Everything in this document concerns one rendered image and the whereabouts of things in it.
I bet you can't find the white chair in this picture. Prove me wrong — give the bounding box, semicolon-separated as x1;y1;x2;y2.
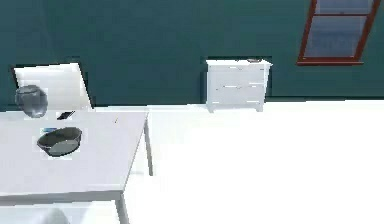
13;62;93;112

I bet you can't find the white chest of drawers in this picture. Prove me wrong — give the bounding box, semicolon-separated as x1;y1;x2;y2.
205;58;273;114

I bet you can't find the white table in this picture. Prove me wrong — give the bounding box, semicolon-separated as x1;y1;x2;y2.
0;109;155;224

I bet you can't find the black phone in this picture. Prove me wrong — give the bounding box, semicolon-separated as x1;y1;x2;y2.
56;111;76;121

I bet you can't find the dark grey bowl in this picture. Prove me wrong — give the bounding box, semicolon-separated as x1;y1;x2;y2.
36;126;83;158

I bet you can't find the grey glass jar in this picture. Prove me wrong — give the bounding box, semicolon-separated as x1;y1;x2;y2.
14;84;49;119

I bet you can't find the red framed window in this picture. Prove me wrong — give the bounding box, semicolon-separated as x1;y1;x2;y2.
296;0;382;66

